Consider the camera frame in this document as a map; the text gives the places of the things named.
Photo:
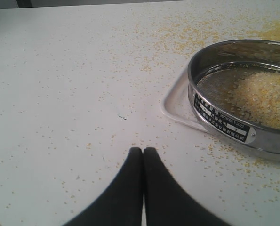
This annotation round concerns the yellow grain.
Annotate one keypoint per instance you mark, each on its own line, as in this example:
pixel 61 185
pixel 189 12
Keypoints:
pixel 256 98

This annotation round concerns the white plastic tray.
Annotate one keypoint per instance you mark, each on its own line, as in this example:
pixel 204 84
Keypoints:
pixel 176 106

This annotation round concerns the round stainless steel sieve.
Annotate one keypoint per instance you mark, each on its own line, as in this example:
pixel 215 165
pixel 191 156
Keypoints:
pixel 212 72

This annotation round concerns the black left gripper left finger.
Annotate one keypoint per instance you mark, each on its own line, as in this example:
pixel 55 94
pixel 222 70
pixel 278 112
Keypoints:
pixel 121 203

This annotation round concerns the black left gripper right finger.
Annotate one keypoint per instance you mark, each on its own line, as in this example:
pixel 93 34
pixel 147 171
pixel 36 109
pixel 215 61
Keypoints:
pixel 166 202

